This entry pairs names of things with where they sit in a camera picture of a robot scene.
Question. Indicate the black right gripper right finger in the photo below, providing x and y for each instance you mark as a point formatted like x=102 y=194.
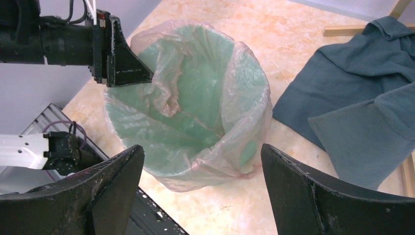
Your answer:
x=307 y=201

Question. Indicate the dark blue-grey cloth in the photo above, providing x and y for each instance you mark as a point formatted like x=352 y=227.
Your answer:
x=356 y=101

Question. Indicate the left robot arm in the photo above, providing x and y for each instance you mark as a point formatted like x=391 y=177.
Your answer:
x=26 y=37

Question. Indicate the pink translucent trash bag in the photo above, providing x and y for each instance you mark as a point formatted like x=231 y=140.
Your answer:
x=194 y=103

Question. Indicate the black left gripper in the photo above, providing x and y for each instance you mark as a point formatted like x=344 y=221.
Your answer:
x=113 y=61

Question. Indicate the green plastic trash bin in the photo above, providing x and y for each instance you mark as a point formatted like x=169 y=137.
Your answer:
x=181 y=107

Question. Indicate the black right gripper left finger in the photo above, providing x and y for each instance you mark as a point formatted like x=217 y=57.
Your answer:
x=95 y=201

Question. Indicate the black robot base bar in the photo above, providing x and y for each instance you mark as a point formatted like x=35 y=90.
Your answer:
x=148 y=218

